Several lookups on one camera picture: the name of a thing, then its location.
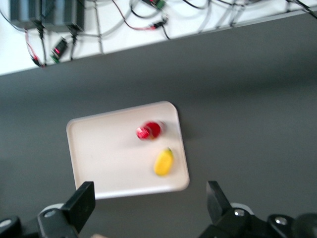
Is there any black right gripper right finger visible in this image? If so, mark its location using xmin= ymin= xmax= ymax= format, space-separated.
xmin=198 ymin=180 xmax=269 ymax=238

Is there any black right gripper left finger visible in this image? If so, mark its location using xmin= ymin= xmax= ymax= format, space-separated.
xmin=37 ymin=180 xmax=96 ymax=238

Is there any red coke bottle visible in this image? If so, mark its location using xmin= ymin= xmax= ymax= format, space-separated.
xmin=135 ymin=120 xmax=167 ymax=142

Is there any beige plastic tray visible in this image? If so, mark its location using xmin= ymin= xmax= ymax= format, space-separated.
xmin=65 ymin=100 xmax=191 ymax=201

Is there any small module with red display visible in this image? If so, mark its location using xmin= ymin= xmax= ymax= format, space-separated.
xmin=50 ymin=36 xmax=69 ymax=64

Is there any black power supply box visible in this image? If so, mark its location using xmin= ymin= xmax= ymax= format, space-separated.
xmin=9 ymin=0 xmax=85 ymax=27

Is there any green terminal connector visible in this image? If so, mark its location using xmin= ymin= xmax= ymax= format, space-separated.
xmin=142 ymin=0 xmax=166 ymax=9

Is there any red wire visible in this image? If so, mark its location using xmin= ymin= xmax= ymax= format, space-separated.
xmin=24 ymin=28 xmax=47 ymax=69
xmin=111 ymin=0 xmax=164 ymax=31

